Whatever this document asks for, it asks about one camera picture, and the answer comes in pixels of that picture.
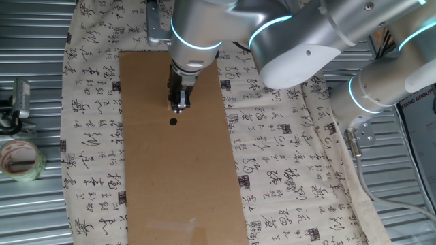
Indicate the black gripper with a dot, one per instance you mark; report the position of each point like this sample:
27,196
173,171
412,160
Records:
180,80

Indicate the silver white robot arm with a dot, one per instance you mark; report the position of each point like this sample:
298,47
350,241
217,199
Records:
289,51

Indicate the black target dot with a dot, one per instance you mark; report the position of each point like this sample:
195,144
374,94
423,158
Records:
173,121

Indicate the brown cardboard sheet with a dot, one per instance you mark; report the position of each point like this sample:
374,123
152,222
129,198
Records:
177,170

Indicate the white calligraphy print cloth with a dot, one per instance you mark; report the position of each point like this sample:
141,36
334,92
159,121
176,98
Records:
289,153

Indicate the clear tape strip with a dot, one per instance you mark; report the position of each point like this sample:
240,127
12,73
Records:
170,225

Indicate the clear packing tape roll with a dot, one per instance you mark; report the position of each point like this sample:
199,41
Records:
34,170

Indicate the brown wooden board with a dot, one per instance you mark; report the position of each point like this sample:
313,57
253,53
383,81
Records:
381,37

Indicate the grey printed poster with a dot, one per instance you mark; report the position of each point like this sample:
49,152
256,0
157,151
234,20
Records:
422,136

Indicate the black camera clamp stand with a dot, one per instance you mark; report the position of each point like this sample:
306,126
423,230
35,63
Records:
13,126

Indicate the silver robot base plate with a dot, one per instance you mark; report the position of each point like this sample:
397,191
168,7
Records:
369,136

